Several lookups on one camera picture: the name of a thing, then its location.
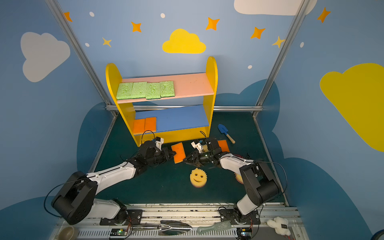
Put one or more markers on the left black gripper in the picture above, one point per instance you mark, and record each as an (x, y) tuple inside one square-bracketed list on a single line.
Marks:
[(163, 153)]

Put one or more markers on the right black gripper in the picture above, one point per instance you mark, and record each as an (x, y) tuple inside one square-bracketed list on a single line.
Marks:
[(196, 157)]

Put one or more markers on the orange sponge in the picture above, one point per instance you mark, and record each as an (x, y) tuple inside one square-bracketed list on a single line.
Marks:
[(139, 126), (180, 153), (224, 146), (151, 124)]

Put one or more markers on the green sponge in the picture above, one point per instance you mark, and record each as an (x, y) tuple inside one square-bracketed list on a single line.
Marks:
[(153, 91), (124, 91), (167, 89), (139, 90)]

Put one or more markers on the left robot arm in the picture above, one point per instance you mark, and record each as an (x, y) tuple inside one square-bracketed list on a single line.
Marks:
[(76, 200)]

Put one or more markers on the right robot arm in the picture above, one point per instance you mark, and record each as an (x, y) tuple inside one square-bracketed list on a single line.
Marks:
[(260, 183)]

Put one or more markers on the yellow shelf with pink and blue boards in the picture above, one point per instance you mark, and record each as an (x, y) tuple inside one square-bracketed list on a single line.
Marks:
[(177, 124)]

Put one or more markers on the smiley sponge lower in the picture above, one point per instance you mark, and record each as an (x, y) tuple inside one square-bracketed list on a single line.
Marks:
[(198, 178)]

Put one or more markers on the smiley sponge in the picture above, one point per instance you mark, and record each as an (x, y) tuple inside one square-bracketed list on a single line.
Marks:
[(239, 178), (198, 178)]

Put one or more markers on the blue toy shovel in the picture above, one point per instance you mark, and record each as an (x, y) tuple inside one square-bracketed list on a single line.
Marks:
[(224, 131)]

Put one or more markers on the smiley sponge right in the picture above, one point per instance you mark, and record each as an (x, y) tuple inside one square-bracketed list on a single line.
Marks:
[(239, 178)]

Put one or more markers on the pale green brush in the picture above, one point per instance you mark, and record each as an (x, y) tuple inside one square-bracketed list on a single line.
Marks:
[(219, 226)]

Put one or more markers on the silver metal trowel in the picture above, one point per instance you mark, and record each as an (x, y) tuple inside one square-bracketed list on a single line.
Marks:
[(165, 228)]

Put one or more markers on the green circuit board left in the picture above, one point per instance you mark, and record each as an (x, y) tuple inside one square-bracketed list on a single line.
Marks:
[(118, 233)]

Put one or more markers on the circuit board right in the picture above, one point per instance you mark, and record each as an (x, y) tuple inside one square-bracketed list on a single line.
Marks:
[(244, 234)]

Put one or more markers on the white plush toy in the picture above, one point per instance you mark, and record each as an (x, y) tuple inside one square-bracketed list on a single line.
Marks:
[(280, 225)]

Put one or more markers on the small round bowl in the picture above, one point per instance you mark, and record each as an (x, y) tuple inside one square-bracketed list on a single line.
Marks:
[(68, 233)]

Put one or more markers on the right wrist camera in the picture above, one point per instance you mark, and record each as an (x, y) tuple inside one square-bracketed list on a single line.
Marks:
[(196, 144)]

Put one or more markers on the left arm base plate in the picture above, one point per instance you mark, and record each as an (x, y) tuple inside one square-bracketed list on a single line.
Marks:
[(124, 218)]

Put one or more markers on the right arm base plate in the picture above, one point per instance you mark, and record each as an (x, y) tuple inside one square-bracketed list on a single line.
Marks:
[(237, 218)]

